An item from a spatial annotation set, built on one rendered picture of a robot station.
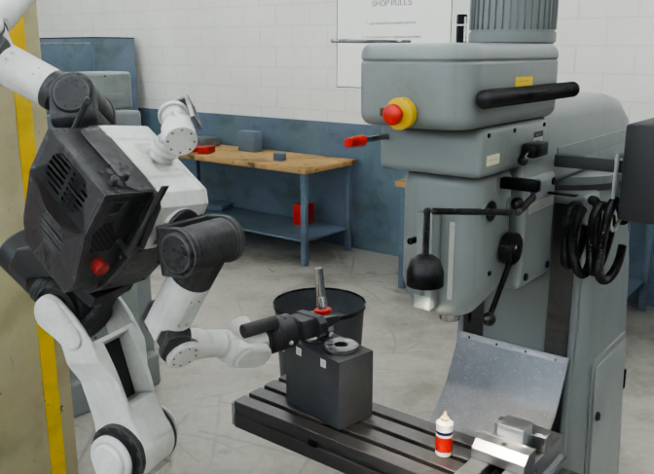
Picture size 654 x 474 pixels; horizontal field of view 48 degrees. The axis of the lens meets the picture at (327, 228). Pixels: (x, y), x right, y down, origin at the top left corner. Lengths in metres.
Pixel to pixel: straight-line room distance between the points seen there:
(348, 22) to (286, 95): 1.03
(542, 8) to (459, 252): 0.58
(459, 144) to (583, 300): 0.69
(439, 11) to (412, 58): 5.06
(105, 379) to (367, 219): 5.45
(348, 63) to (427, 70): 5.58
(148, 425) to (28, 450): 1.45
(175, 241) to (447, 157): 0.56
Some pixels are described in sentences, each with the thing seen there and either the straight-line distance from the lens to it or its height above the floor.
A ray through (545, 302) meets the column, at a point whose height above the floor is 1.23.
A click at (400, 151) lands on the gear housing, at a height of 1.67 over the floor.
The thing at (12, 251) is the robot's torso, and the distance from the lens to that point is 1.82.
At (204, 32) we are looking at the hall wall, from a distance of 8.23.
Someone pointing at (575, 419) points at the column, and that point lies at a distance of 2.13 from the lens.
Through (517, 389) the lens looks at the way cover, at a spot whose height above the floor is 0.99.
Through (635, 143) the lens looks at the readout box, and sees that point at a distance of 1.69.
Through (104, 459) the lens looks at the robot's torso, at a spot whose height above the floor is 1.00.
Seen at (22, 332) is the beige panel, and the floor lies 0.85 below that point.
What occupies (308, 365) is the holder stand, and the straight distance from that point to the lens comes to 1.95.
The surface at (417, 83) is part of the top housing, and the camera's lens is 1.40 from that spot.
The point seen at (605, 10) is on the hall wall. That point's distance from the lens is 5.91.
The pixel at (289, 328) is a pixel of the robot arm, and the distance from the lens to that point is 1.85.
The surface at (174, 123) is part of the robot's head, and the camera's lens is 1.48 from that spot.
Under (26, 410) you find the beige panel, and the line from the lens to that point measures 3.10.
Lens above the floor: 1.88
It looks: 14 degrees down
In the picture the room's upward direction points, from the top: straight up
